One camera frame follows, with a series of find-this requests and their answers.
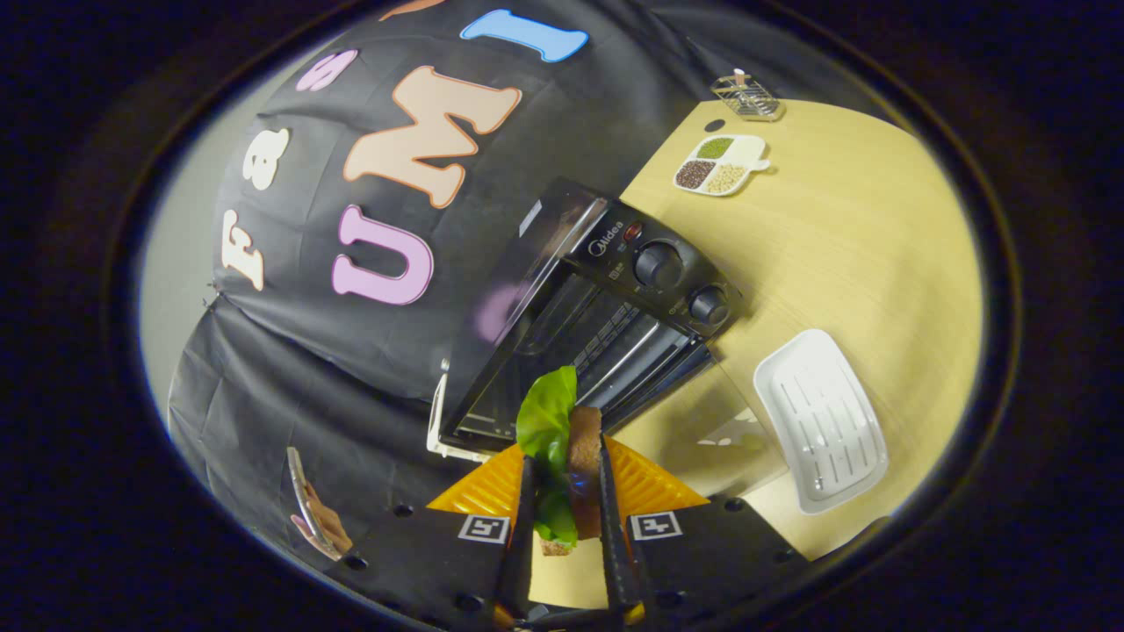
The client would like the wire mesh holder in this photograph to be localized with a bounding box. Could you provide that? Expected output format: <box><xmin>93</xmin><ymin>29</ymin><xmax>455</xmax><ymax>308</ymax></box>
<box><xmin>710</xmin><ymin>72</ymin><xmax>784</xmax><ymax>122</ymax></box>

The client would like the white sectioned dish of grains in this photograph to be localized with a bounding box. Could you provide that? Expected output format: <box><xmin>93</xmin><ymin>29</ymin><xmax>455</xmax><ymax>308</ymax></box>
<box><xmin>674</xmin><ymin>133</ymin><xmax>772</xmax><ymax>198</ymax></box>

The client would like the thin printed panel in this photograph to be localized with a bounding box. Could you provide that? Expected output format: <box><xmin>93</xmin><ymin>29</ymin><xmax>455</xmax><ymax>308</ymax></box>
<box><xmin>286</xmin><ymin>446</ymin><xmax>354</xmax><ymax>563</ymax></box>

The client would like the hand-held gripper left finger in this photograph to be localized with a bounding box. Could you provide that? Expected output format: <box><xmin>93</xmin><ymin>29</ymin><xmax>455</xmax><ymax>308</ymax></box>
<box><xmin>338</xmin><ymin>442</ymin><xmax>537</xmax><ymax>631</ymax></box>

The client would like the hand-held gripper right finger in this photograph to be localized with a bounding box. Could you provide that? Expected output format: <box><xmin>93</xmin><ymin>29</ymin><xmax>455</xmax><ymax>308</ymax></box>
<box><xmin>599</xmin><ymin>434</ymin><xmax>810</xmax><ymax>630</ymax></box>

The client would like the white ribbed plastic tray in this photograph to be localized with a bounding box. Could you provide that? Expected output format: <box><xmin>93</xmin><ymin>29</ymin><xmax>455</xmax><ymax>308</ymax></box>
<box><xmin>753</xmin><ymin>329</ymin><xmax>890</xmax><ymax>515</ymax></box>

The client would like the black toaster oven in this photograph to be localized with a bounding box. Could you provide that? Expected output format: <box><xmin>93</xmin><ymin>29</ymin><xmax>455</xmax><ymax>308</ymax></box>
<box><xmin>436</xmin><ymin>178</ymin><xmax>791</xmax><ymax>501</ymax></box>

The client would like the black backdrop cloth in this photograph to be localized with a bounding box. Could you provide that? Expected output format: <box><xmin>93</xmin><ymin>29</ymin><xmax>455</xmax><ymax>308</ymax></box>
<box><xmin>167</xmin><ymin>0</ymin><xmax>879</xmax><ymax>563</ymax></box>

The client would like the white bread toaster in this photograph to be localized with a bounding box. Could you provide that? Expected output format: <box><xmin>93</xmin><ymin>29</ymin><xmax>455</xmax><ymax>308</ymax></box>
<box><xmin>427</xmin><ymin>373</ymin><xmax>489</xmax><ymax>463</ymax></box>

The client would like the sandwich with green lettuce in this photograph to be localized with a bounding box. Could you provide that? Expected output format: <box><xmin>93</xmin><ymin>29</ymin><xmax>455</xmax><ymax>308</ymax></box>
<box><xmin>515</xmin><ymin>366</ymin><xmax>607</xmax><ymax>557</ymax></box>

